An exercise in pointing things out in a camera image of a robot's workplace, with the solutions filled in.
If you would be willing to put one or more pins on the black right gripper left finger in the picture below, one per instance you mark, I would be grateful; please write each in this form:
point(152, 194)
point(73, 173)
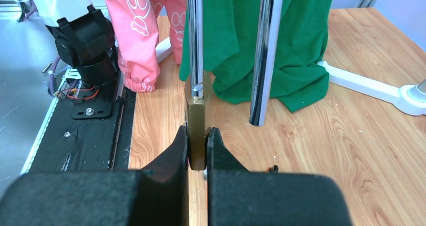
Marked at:
point(157, 194)

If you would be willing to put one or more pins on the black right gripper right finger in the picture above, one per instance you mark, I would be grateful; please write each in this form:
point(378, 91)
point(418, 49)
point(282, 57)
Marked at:
point(238, 196)

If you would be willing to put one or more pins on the large brass padlock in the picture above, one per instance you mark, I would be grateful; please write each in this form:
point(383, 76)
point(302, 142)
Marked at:
point(198, 84)

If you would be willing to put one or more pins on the orange black Opel padlock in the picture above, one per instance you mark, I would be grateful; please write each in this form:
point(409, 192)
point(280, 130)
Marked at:
point(272, 169)

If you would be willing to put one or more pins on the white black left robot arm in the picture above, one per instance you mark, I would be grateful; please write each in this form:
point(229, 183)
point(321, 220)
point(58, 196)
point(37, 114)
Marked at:
point(84, 38)

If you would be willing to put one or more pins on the green garment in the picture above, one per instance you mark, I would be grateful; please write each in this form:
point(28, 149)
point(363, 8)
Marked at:
point(253, 50)

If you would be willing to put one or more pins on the pink patterned garment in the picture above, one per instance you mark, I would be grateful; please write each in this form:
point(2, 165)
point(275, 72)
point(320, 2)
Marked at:
point(137, 35)

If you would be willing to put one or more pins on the white metal clothes rack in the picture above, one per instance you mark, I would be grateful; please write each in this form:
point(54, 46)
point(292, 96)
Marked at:
point(410, 99)

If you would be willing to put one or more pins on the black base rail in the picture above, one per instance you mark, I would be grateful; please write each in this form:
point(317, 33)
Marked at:
point(85, 135)

